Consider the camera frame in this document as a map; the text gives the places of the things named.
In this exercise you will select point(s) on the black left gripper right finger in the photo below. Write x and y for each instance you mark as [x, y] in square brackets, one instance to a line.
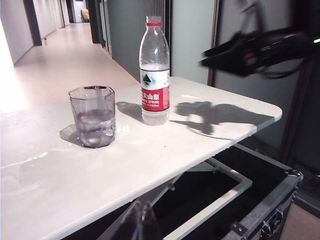
[151, 222]

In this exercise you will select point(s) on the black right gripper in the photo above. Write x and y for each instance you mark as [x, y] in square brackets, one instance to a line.
[272, 52]

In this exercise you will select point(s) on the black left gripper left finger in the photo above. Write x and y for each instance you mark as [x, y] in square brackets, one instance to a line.
[132, 222]

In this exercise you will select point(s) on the clear red-label water bottle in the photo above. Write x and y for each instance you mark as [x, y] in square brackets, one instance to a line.
[155, 97]

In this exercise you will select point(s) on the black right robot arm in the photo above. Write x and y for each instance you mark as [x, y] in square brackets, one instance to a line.
[310, 20]

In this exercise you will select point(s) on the black metal-edged flight case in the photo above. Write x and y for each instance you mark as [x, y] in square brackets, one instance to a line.
[262, 180]

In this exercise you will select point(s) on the beige hallway seat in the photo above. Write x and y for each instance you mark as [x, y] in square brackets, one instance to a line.
[85, 15]

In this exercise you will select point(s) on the grey scissor table frame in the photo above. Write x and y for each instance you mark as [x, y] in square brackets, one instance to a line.
[232, 190]

